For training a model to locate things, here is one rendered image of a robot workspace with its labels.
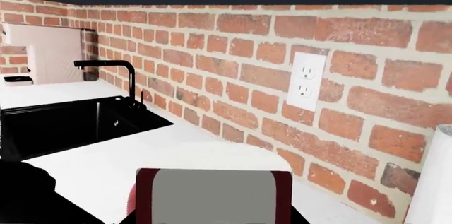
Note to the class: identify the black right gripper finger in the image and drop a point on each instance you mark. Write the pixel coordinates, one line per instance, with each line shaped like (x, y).
(24, 197)

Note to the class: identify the black kitchen sink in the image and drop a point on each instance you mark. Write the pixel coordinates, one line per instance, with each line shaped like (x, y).
(70, 126)

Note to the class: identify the white box with black lid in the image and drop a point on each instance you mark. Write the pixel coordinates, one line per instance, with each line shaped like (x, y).
(18, 80)

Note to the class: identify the white panel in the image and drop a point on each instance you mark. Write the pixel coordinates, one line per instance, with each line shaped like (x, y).
(53, 54)

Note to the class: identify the black sink faucet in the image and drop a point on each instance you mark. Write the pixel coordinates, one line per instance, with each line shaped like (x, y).
(131, 81)

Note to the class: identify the white paper towel roll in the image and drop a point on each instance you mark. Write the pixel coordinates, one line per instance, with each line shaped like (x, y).
(432, 181)

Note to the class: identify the white wall outlet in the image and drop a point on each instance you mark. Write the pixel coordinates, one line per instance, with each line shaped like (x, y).
(306, 81)

